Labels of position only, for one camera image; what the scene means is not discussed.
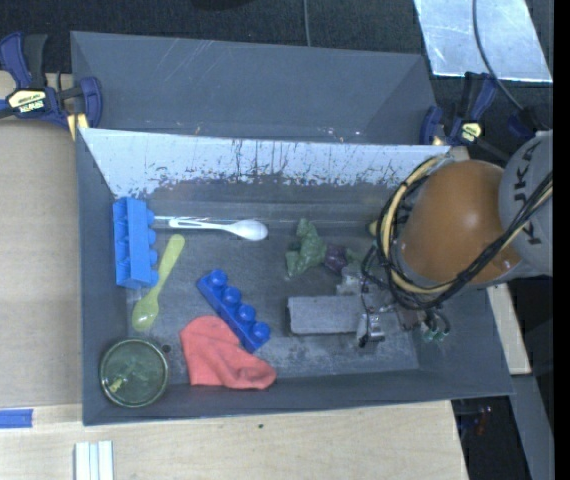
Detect dark blue toy brick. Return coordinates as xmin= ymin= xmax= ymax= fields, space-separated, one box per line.
xmin=195 ymin=268 xmax=272 ymax=355

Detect grey metal bin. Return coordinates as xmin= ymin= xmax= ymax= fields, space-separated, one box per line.
xmin=69 ymin=30 xmax=516 ymax=427

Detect light blue toy brick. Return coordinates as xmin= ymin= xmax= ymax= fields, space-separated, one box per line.
xmin=111 ymin=196 xmax=161 ymax=290

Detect brown cardboard board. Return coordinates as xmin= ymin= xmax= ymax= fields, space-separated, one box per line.
xmin=0 ymin=120 xmax=84 ymax=411

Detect white plastic spoon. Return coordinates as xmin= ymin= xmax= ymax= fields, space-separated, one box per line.
xmin=154 ymin=215 xmax=270 ymax=243

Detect grey flat block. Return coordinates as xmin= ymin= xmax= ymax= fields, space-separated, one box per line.
xmin=286 ymin=295 xmax=367 ymax=337

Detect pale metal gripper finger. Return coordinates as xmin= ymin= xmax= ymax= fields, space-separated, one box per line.
xmin=356 ymin=311 xmax=387 ymax=348
xmin=336 ymin=268 xmax=367 ymax=297

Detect small purple toy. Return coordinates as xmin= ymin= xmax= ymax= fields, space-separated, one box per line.
xmin=324 ymin=243 xmax=350 ymax=275

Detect green crumpled soft toy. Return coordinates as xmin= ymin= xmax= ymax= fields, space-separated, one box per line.
xmin=284 ymin=217 xmax=328 ymax=280

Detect yellow-green plastic spoon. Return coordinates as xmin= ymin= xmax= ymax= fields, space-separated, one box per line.
xmin=130 ymin=233 xmax=187 ymax=333

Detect green round clear dish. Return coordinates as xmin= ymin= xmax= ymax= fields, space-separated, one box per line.
xmin=97 ymin=337 xmax=171 ymax=410

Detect red cloth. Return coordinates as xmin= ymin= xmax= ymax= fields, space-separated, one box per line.
xmin=179 ymin=314 xmax=278 ymax=391

